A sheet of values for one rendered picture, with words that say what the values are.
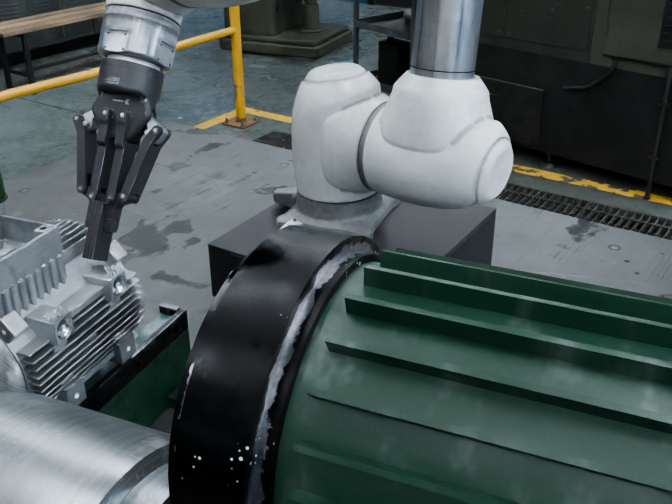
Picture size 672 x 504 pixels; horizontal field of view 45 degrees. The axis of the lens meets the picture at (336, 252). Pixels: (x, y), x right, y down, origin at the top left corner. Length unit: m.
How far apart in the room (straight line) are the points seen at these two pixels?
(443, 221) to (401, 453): 1.14
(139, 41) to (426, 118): 0.46
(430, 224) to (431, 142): 0.25
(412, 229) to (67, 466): 0.95
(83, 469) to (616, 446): 0.37
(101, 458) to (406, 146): 0.80
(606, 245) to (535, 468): 1.40
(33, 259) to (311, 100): 0.59
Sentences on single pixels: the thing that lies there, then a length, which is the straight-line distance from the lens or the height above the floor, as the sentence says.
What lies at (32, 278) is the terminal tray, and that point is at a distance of 0.95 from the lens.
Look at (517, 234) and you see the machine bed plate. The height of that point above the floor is 0.80.
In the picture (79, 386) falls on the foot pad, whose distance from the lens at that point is 0.98.
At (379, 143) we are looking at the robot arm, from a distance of 1.28.
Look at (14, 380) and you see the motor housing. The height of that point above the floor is 0.94.
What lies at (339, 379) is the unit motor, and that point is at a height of 1.34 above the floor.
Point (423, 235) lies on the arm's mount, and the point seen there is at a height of 0.92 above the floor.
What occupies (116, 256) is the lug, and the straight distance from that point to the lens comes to 1.02.
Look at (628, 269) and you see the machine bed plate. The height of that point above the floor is 0.80.
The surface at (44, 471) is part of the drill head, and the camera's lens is 0.59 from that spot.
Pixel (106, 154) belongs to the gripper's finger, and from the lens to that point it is 1.01.
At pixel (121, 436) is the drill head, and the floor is 1.16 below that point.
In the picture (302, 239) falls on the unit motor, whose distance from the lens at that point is 0.39.
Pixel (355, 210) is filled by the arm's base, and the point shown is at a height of 0.95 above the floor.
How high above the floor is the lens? 1.54
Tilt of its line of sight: 28 degrees down
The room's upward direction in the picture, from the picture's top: straight up
